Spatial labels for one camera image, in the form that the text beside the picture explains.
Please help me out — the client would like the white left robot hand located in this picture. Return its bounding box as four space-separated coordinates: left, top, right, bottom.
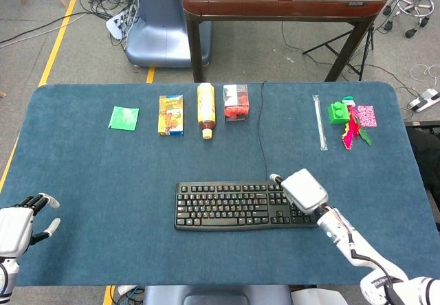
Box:
0 192 61 259

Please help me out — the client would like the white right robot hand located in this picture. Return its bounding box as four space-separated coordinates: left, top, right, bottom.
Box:
269 168 329 216

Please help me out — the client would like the black computer keyboard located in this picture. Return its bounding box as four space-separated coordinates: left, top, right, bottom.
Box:
173 180 319 231

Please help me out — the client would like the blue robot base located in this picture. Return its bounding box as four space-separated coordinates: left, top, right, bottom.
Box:
124 0 212 69

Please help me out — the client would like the clear plastic straw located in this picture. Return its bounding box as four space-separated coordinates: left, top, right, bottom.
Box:
311 94 329 152

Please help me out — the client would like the colourful feather shuttlecock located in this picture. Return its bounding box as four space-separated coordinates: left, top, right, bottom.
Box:
340 95 373 150

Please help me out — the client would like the green toy brick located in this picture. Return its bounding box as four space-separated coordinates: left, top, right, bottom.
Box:
327 101 350 125

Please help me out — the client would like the pink patterned packet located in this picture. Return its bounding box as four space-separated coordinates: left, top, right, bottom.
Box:
355 104 378 127

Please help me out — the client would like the clear box with red contents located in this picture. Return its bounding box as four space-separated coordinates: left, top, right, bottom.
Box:
222 84 250 123

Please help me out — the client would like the brown tea bottle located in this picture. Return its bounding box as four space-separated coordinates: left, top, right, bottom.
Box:
196 82 217 140

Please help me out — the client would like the blue table mat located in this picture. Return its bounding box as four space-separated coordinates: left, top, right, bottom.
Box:
0 81 440 287

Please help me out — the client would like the blue grey robot torso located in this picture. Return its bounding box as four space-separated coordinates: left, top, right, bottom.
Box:
142 284 293 305

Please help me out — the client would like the black tripod stand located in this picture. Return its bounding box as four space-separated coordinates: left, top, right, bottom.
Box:
302 26 375 82

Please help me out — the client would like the white power strip with pedal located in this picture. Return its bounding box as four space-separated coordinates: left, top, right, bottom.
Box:
407 88 440 113

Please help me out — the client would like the yellow snack box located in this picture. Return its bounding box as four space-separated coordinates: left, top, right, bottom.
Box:
157 94 185 137

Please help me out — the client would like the green foil packet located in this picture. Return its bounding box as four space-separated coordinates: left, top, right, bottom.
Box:
107 105 140 131

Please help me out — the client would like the brown mahjong table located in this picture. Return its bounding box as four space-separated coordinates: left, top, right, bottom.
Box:
180 0 389 82

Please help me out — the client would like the office chair wheeled base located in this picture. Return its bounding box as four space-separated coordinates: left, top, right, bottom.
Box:
382 0 435 39

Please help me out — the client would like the black keyboard cable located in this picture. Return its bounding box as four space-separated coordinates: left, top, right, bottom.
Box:
258 80 270 182

